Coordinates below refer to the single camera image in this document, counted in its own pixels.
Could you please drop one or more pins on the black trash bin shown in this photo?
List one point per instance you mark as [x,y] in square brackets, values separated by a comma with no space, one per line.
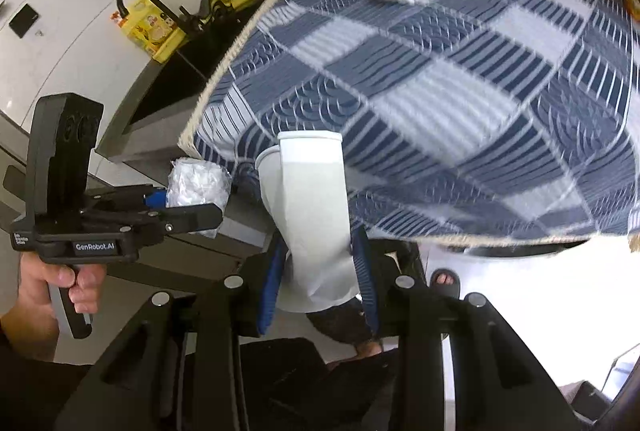
[340,326]

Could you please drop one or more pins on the blue white checked tablecloth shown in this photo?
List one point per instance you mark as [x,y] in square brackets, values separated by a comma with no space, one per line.
[425,86]

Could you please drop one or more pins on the orange pump soap bottle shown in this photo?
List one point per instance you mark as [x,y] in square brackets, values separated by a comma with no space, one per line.
[118,18]

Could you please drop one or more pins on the black wall switch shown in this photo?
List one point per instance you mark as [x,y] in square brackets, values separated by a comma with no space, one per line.
[23,20]

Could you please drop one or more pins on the yellow black cleaning cloth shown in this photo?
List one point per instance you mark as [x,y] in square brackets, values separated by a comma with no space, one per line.
[217,3]

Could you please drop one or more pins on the black sink faucet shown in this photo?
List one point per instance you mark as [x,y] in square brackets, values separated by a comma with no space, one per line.
[160,3]

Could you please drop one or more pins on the black kitchen sink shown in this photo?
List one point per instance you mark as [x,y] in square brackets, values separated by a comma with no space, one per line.
[165,86]

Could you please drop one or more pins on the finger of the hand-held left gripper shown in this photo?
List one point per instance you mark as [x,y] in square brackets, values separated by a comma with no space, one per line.
[156,199]
[195,217]

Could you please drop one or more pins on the yellow dish soap pack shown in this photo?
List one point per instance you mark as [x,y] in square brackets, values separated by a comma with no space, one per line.
[150,31]

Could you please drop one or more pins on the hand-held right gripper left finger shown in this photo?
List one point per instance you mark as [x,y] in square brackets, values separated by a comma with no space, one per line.
[272,286]

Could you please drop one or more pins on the person's left hand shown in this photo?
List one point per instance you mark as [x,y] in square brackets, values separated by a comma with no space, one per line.
[35,311]

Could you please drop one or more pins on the white tissue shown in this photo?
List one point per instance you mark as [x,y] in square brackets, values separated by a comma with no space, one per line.
[197,183]

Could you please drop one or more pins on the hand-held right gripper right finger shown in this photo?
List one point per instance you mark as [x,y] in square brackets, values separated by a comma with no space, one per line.
[367,291]

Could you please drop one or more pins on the person's left forearm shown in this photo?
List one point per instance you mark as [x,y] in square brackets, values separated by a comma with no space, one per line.
[30,391]

